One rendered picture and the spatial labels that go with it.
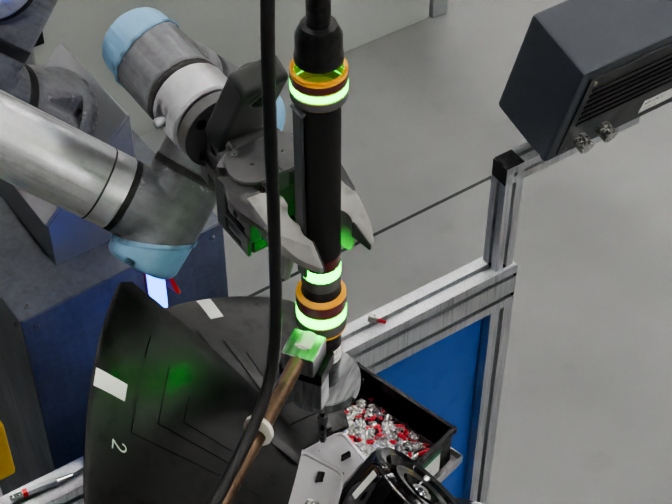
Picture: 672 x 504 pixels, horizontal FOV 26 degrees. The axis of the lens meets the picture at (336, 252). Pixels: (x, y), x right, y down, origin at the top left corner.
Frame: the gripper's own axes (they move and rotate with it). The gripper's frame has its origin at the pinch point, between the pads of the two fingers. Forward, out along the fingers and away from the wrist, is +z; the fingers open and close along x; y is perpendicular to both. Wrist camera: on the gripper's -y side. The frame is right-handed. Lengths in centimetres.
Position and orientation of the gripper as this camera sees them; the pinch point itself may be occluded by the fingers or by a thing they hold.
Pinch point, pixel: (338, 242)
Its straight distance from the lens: 115.8
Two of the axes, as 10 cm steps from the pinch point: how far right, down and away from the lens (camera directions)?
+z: 5.5, 6.0, -5.8
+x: -8.3, 4.0, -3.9
